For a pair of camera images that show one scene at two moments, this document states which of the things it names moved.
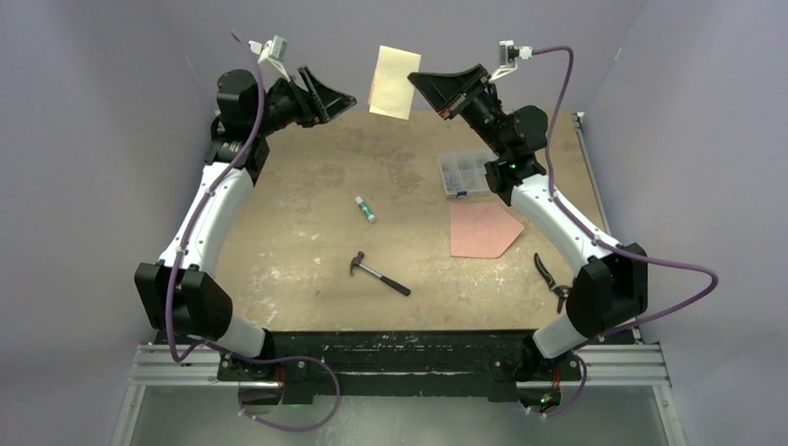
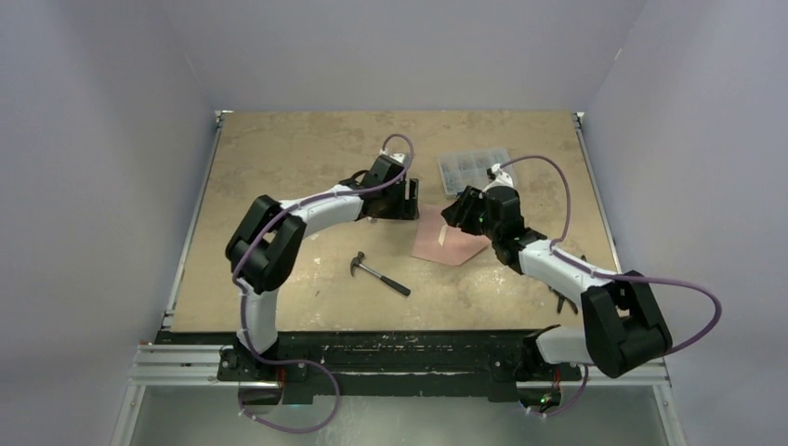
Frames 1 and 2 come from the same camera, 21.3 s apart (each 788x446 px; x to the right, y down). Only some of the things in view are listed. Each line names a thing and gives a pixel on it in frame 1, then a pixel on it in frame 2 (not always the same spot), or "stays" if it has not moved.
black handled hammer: x=356 y=262 stays
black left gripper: x=328 y=103 to x=405 y=209
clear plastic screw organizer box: x=464 y=173 stays
